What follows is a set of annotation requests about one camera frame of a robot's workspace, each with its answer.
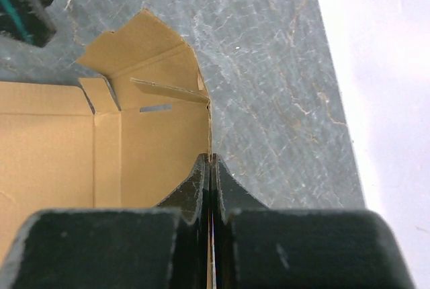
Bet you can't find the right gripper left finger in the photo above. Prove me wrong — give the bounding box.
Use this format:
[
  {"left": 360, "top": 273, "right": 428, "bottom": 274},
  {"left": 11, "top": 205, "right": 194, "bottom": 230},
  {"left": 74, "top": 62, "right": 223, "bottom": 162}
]
[{"left": 1, "top": 155, "right": 210, "bottom": 288}]

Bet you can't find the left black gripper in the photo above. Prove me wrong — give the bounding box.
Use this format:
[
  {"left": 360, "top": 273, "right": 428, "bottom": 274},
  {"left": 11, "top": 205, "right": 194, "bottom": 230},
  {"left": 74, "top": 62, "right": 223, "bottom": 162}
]
[{"left": 1, "top": 0, "right": 56, "bottom": 47}]

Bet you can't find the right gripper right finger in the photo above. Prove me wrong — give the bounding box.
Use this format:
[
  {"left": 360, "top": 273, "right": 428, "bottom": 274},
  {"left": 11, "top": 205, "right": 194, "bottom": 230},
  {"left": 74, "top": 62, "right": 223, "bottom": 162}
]
[{"left": 211, "top": 155, "right": 415, "bottom": 288}]

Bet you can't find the brown cardboard box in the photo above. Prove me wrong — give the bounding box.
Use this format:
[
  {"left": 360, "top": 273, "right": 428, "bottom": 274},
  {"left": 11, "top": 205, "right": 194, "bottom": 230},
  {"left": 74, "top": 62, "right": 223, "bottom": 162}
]
[{"left": 0, "top": 8, "right": 213, "bottom": 236}]

